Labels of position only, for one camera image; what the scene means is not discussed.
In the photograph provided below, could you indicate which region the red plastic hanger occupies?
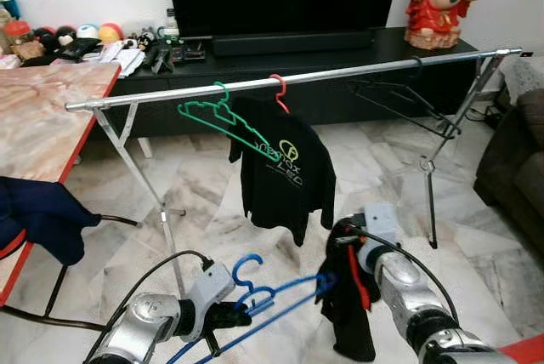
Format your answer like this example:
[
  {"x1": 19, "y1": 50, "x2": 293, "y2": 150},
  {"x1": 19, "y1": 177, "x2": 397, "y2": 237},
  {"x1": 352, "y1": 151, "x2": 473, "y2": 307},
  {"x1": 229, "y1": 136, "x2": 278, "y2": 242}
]
[{"x1": 269, "y1": 74, "x2": 290, "y2": 115}]

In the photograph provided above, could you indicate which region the white ball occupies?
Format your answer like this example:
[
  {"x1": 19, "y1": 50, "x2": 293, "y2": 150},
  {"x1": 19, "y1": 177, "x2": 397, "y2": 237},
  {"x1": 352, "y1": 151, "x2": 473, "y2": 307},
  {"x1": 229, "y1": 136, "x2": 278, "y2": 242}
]
[{"x1": 76, "y1": 23, "x2": 99, "y2": 41}]

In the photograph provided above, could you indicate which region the marble pattern folding table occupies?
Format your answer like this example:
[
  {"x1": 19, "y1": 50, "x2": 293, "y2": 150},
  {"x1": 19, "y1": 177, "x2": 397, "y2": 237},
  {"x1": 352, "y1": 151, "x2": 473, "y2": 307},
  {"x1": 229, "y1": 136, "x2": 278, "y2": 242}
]
[{"x1": 0, "y1": 62, "x2": 142, "y2": 333}]

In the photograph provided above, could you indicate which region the black power cord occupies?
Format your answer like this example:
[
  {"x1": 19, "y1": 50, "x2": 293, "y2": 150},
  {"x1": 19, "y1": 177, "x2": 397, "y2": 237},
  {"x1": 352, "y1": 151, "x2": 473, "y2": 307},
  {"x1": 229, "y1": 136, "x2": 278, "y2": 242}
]
[{"x1": 466, "y1": 100, "x2": 502, "y2": 127}]

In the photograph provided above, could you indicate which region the black plush toy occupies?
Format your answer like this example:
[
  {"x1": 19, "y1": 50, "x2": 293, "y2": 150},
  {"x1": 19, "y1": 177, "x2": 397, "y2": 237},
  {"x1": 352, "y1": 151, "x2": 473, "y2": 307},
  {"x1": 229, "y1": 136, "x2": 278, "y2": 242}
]
[{"x1": 32, "y1": 26, "x2": 77, "y2": 52}]

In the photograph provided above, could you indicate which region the small bottle green label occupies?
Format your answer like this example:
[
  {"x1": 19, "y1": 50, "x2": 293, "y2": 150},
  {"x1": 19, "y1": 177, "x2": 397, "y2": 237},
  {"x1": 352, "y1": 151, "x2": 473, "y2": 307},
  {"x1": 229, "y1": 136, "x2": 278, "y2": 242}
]
[{"x1": 161, "y1": 9, "x2": 182, "y2": 44}]

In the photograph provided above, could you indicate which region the orange yellow ball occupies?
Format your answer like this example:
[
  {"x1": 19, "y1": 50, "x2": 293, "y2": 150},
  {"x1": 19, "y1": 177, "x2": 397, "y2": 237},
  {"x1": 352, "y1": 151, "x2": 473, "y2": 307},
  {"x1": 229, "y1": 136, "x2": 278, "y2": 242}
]
[{"x1": 97, "y1": 22, "x2": 125, "y2": 44}]

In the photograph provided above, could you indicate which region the black garment with red trim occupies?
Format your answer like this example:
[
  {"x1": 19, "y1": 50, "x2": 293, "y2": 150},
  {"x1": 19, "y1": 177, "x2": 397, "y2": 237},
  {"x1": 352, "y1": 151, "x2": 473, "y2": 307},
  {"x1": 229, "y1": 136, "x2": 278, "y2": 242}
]
[{"x1": 320, "y1": 218, "x2": 379, "y2": 363}]

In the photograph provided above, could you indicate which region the black pouch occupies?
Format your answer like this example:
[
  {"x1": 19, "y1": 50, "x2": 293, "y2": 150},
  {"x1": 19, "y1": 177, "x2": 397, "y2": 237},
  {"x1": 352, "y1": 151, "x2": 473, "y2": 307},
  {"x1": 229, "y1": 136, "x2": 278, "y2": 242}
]
[{"x1": 58, "y1": 37, "x2": 103, "y2": 60}]

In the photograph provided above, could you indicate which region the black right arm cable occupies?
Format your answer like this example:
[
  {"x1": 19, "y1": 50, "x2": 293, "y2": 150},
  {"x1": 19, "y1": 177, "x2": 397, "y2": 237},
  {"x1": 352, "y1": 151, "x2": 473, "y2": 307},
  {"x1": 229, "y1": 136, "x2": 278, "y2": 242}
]
[{"x1": 361, "y1": 232, "x2": 464, "y2": 314}]

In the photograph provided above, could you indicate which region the dark grey sofa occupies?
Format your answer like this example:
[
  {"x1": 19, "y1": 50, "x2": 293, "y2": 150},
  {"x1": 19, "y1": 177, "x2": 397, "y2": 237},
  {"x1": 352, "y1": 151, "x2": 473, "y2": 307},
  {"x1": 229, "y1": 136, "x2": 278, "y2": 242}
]
[{"x1": 473, "y1": 88, "x2": 544, "y2": 254}]

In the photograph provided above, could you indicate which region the jar with red lid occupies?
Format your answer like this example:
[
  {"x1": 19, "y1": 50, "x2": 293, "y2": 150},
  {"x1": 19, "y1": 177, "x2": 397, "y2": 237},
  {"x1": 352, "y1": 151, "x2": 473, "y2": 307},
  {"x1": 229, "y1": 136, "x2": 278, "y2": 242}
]
[{"x1": 3, "y1": 20, "x2": 37, "y2": 60}]

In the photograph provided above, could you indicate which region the blue plastic hanger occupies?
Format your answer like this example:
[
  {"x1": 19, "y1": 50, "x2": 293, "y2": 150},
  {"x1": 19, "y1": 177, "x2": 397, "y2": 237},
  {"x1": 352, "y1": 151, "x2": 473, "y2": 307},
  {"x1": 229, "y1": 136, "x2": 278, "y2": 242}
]
[{"x1": 164, "y1": 253, "x2": 338, "y2": 364}]

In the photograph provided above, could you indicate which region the red plastic object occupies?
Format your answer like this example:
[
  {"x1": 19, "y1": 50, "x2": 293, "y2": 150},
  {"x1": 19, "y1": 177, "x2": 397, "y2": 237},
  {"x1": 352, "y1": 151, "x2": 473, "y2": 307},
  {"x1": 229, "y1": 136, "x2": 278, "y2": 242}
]
[{"x1": 496, "y1": 334, "x2": 544, "y2": 364}]

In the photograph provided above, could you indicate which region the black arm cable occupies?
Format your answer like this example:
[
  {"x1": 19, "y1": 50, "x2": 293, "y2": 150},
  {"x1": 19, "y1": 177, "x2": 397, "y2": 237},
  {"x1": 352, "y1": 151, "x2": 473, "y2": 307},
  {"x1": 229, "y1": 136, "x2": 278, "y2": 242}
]
[
  {"x1": 85, "y1": 249, "x2": 215, "y2": 364},
  {"x1": 361, "y1": 232, "x2": 464, "y2": 314}
]

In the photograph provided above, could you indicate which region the light grey cloth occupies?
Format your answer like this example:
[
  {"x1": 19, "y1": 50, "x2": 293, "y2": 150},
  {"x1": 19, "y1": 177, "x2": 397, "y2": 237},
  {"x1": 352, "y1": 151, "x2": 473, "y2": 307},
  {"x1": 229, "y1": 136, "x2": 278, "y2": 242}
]
[{"x1": 500, "y1": 56, "x2": 544, "y2": 103}]

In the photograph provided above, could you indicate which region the navy garment with red stripe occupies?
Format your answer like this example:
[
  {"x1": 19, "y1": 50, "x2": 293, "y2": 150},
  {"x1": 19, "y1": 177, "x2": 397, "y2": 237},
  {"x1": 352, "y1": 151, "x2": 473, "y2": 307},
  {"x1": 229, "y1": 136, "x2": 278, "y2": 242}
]
[{"x1": 0, "y1": 176, "x2": 101, "y2": 267}]

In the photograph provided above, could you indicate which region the black T-shirt green logo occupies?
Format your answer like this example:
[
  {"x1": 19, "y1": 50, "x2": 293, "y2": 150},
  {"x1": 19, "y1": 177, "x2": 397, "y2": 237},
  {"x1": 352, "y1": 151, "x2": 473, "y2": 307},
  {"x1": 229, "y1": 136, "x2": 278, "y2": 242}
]
[{"x1": 228, "y1": 96, "x2": 337, "y2": 247}]

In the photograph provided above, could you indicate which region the black remote control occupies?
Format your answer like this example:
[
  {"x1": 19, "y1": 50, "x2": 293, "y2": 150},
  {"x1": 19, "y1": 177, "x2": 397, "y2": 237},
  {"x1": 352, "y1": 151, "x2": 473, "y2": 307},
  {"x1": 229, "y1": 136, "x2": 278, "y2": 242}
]
[
  {"x1": 146, "y1": 45, "x2": 175, "y2": 74},
  {"x1": 170, "y1": 41, "x2": 207, "y2": 63}
]

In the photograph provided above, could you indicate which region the black plastic hanger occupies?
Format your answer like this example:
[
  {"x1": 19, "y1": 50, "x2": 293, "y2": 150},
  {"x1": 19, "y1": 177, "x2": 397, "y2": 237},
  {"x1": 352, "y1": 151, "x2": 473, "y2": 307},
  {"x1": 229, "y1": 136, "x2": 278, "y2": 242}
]
[{"x1": 344, "y1": 58, "x2": 462, "y2": 139}]

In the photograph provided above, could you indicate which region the laughing Buddha statue red robe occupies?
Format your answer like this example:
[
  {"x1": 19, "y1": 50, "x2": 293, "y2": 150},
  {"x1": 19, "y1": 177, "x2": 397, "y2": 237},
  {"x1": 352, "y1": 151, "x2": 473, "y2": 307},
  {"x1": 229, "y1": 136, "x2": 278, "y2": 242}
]
[{"x1": 404, "y1": 0, "x2": 481, "y2": 50}]

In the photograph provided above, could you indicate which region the green plastic hanger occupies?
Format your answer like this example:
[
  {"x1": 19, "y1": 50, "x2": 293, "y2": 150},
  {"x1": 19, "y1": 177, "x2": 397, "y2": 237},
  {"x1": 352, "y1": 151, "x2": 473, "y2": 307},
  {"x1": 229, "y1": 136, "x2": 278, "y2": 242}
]
[{"x1": 178, "y1": 82, "x2": 286, "y2": 163}]

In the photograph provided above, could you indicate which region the white paper stack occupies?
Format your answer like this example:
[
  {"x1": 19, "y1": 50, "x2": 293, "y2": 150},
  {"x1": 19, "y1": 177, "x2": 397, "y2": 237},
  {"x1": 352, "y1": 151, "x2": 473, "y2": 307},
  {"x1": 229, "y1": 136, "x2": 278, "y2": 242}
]
[{"x1": 83, "y1": 39, "x2": 148, "y2": 77}]

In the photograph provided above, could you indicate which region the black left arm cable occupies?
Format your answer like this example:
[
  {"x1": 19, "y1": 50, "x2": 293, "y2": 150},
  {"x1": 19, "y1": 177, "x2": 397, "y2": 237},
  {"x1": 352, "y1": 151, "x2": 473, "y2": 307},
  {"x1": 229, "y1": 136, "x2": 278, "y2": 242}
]
[{"x1": 85, "y1": 249, "x2": 215, "y2": 364}]

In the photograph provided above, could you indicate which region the black TV console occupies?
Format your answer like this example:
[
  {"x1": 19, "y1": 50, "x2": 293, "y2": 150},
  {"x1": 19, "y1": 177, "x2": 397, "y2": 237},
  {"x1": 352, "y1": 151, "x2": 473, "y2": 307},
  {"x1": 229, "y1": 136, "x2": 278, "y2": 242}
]
[{"x1": 85, "y1": 26, "x2": 481, "y2": 139}]

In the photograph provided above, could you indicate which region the silver metal clothes rack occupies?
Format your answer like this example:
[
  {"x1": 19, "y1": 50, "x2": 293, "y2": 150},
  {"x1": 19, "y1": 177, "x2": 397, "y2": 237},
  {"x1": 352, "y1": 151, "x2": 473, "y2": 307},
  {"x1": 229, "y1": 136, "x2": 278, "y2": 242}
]
[{"x1": 65, "y1": 48, "x2": 523, "y2": 297}]

